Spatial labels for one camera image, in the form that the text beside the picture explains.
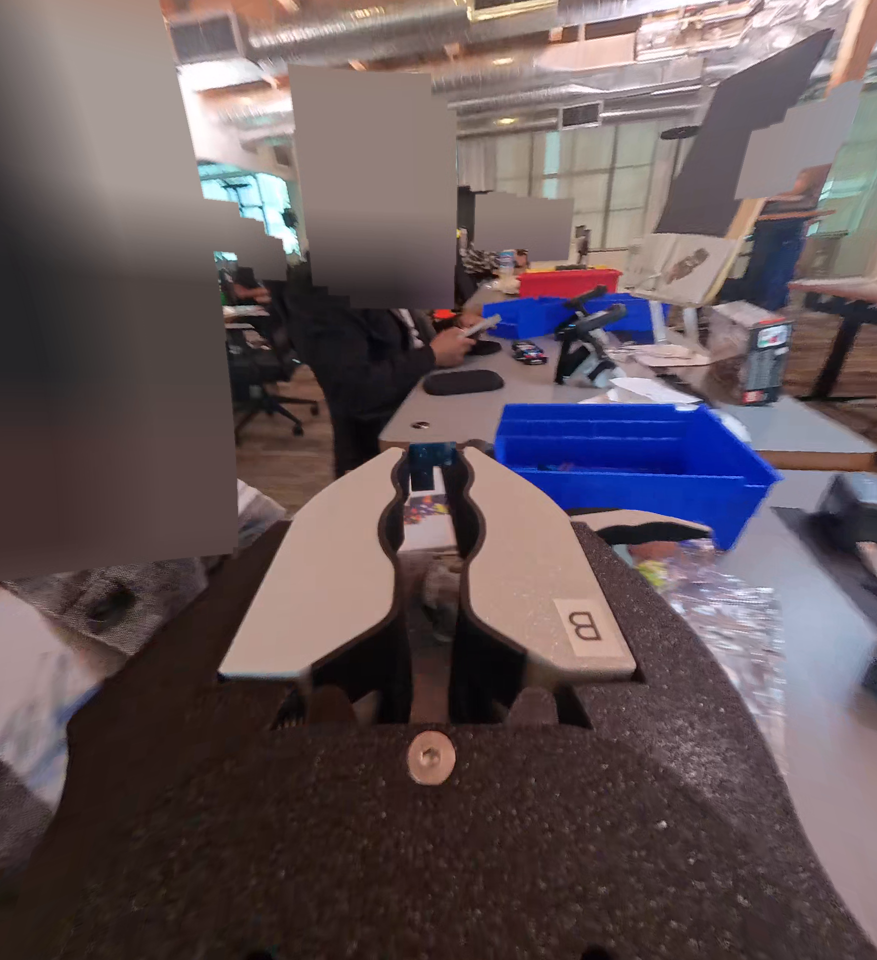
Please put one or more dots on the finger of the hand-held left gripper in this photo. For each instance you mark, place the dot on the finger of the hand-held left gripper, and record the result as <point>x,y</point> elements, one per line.
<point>648,523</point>

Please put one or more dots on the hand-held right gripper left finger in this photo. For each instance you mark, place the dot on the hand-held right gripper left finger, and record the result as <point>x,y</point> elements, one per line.
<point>311,585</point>

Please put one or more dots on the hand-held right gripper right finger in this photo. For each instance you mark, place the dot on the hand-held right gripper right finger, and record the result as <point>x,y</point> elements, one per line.
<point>536,577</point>

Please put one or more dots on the dark blue toy brick piece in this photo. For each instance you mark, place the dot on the dark blue toy brick piece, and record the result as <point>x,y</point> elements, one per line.
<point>431,459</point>

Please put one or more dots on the blue plastic bin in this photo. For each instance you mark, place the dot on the blue plastic bin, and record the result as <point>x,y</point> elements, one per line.
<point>528,315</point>
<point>633,495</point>

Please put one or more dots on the large clear plastic bag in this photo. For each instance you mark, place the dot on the large clear plastic bag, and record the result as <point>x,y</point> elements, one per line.
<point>723,622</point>

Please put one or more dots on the white paper sheets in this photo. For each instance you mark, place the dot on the white paper sheets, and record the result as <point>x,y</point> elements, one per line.
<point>648,390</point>

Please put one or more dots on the grey office desk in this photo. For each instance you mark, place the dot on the grey office desk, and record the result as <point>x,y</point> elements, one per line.
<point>468,420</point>

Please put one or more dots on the person's grey jacket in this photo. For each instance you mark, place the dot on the person's grey jacket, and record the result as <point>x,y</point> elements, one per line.
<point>131,607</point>

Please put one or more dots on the spare hand-held gripper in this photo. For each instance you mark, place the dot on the spare hand-held gripper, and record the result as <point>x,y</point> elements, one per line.
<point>588,345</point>

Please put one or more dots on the black carton red label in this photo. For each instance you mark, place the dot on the black carton red label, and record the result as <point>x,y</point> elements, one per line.
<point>767,364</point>

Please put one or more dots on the small toy car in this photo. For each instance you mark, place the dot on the small toy car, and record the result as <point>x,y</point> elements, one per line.
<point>530,352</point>

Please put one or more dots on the black wrist rest cushion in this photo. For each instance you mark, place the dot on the black wrist rest cushion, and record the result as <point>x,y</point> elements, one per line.
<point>462,382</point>

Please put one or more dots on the black box-shaped device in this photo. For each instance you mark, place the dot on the black box-shaped device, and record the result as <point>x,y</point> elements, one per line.
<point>858,510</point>

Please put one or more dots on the black office chair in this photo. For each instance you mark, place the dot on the black office chair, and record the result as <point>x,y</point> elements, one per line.
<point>266,367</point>

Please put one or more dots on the red plastic bin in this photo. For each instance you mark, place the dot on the red plastic bin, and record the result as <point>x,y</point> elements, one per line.
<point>570,283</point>

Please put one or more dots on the white picture board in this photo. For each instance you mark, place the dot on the white picture board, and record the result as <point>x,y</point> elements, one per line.
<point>678,266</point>

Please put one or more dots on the wooden standing desk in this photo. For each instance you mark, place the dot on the wooden standing desk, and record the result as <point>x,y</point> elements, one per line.
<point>858,289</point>

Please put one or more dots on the black backdrop board wooden edge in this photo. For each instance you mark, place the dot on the black backdrop board wooden edge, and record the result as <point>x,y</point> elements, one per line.
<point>738,150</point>

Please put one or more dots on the silver air duct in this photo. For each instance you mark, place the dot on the silver air duct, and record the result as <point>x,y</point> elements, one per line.
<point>408,34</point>

